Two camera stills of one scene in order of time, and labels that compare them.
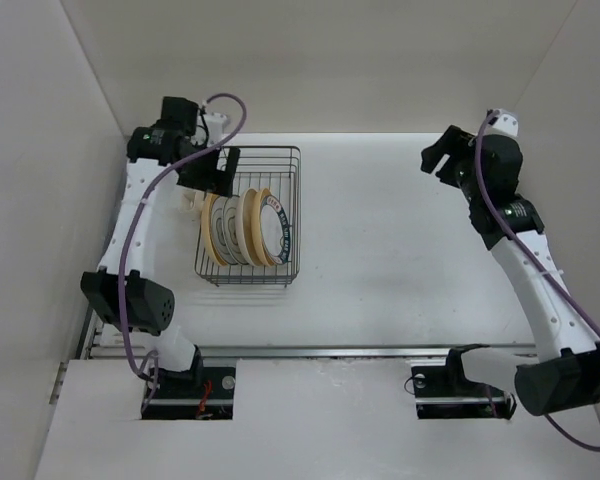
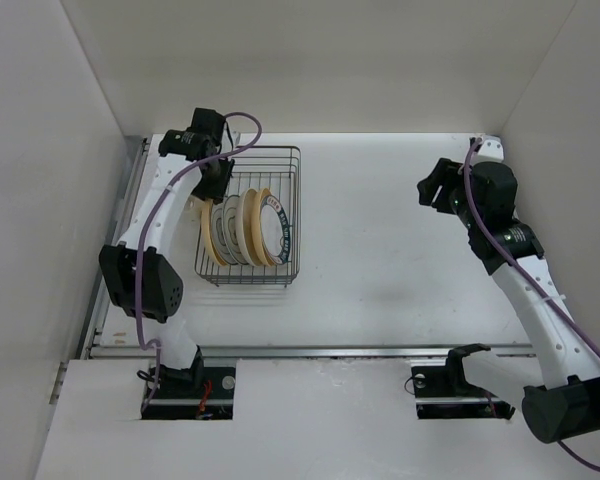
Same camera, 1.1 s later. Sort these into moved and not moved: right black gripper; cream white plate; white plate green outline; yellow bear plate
Moved: right black gripper
Not moved: cream white plate; white plate green outline; yellow bear plate
